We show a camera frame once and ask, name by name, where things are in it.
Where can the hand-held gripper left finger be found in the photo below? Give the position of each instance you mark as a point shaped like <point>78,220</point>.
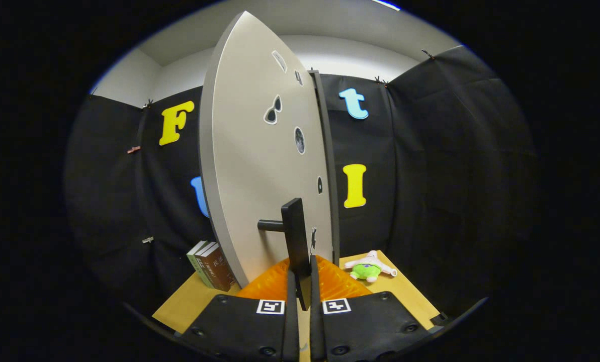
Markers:
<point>292,327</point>

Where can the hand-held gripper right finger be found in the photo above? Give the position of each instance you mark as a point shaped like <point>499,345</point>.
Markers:
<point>316,327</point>

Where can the beige cabinet door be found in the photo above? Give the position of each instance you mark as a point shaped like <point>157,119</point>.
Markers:
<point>249,166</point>

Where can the green white plush toy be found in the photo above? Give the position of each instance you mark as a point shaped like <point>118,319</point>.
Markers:
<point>366,271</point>

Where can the brown book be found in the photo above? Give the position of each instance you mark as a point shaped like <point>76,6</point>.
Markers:
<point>219,269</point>

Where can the grey cabinet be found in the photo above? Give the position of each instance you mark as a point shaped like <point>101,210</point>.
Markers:
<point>330,166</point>

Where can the black backdrop cloth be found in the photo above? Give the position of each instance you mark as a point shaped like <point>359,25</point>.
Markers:
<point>455,176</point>

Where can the small red clip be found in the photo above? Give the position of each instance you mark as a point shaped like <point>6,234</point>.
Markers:
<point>134,149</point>

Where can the ceiling light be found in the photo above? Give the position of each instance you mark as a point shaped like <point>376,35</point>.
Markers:
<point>386,5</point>

